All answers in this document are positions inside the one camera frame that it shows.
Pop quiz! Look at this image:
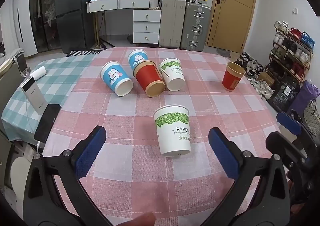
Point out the white drawer unit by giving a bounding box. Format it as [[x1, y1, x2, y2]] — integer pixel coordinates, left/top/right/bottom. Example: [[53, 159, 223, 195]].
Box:
[[133, 9, 161, 45]]

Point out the purple bag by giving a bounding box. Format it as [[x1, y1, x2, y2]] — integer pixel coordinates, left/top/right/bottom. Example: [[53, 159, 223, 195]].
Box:
[[287, 79, 320, 116]]

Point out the woven basket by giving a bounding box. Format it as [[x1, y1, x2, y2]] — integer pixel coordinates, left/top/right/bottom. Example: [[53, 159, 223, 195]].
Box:
[[302, 98, 320, 136]]

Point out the dark grey refrigerator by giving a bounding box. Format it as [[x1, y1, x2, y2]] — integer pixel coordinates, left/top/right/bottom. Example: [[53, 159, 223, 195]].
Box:
[[54, 0, 100, 54]]

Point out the red brown paper cup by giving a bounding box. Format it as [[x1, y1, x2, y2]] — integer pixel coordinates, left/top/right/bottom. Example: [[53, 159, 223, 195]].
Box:
[[132, 60, 166, 98], [222, 62, 246, 92]]

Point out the pink plaid tablecloth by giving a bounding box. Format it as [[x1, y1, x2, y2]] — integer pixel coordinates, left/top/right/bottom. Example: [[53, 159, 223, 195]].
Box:
[[42, 47, 295, 226]]

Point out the beige suitcase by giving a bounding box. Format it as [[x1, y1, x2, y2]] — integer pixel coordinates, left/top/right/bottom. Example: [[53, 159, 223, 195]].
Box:
[[159, 0, 187, 49]]

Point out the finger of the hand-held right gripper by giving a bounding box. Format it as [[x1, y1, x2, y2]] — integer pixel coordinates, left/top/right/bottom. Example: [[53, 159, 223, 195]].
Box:
[[276, 111, 320, 151], [265, 131, 310, 174]]

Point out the wooden door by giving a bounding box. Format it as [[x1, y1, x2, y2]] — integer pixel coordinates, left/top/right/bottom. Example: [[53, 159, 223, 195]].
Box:
[[205, 0, 258, 53]]

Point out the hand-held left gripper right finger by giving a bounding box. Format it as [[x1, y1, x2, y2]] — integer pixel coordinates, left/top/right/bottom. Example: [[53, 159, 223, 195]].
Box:
[[200, 127, 293, 226]]

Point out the blue bunny paper cup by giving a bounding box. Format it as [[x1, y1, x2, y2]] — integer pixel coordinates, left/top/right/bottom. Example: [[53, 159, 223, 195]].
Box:
[[100, 61, 134, 97], [128, 49, 148, 71]]

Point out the white power bank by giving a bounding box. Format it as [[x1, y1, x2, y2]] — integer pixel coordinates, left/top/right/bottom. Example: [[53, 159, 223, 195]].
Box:
[[20, 74, 47, 115]]

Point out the teal plaid cloth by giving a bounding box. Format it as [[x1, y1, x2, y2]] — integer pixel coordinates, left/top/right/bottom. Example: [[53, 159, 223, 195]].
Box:
[[1, 54, 97, 142]]

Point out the white dressing table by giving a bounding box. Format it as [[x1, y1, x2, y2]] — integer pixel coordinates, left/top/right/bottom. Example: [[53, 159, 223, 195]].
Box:
[[86, 0, 162, 50]]

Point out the black smartphone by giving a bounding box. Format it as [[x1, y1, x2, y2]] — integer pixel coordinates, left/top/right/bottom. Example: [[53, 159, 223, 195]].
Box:
[[34, 103, 62, 143]]

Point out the pile of shoes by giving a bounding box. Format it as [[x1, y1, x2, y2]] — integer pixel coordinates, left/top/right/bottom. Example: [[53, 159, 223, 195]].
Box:
[[234, 52, 275, 100]]

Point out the white rolled packet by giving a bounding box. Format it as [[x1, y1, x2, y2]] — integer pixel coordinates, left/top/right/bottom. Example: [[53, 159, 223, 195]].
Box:
[[30, 65, 47, 81]]

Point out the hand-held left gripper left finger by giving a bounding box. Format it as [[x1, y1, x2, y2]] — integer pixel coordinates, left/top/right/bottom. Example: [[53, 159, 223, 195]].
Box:
[[24, 126, 113, 226]]

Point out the glass door cabinet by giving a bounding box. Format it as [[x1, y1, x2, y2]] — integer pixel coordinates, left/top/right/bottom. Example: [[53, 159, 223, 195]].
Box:
[[28, 0, 63, 53]]

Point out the shoe rack with shoes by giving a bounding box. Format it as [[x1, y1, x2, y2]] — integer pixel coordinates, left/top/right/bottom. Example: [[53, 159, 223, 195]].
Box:
[[265, 21, 315, 84]]

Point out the black white striped mat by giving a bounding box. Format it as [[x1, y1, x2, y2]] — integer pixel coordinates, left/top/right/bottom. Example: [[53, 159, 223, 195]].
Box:
[[66, 48, 103, 58]]

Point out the black printed bag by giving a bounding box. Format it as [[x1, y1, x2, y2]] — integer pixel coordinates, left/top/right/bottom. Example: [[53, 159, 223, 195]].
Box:
[[267, 76, 302, 113]]

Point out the silver suitcase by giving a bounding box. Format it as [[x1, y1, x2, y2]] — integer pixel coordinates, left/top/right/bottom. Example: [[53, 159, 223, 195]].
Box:
[[180, 2, 212, 52]]

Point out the white green leaf paper cup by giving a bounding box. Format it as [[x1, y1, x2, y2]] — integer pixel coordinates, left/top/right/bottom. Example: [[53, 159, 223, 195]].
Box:
[[159, 58, 186, 92], [153, 104, 192, 157]]

